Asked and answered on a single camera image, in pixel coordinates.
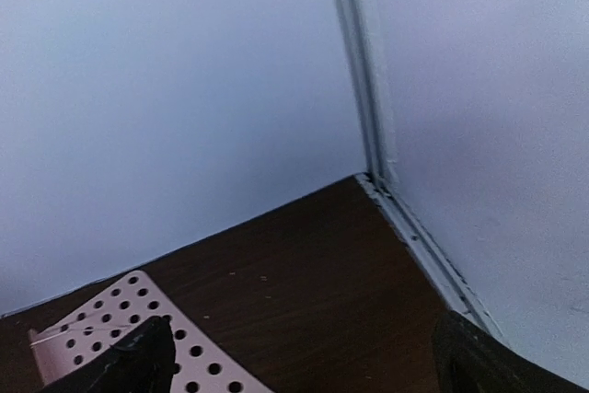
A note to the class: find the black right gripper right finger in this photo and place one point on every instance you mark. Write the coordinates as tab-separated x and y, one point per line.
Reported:
467	359

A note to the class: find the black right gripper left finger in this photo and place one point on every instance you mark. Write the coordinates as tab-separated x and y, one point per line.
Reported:
142	361

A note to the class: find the pink music stand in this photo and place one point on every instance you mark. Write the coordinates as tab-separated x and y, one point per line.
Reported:
133	322

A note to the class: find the right aluminium table edge rail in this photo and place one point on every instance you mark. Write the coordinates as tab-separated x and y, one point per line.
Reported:
440	271

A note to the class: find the right aluminium corner post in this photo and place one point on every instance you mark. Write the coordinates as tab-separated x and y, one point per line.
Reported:
362	38

